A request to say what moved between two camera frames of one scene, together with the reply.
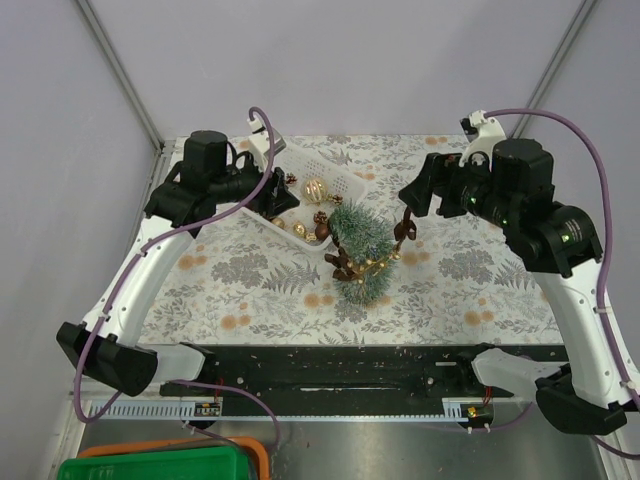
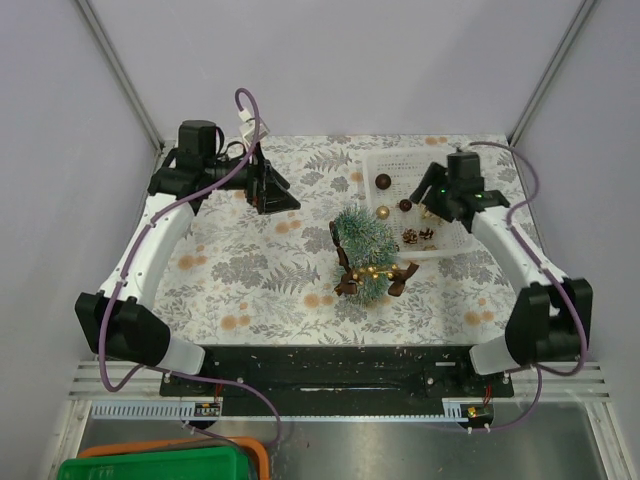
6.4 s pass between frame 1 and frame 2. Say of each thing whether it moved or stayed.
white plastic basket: moved
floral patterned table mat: stayed
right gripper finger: stayed
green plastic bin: stayed
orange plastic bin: stayed
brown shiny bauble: moved
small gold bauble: moved
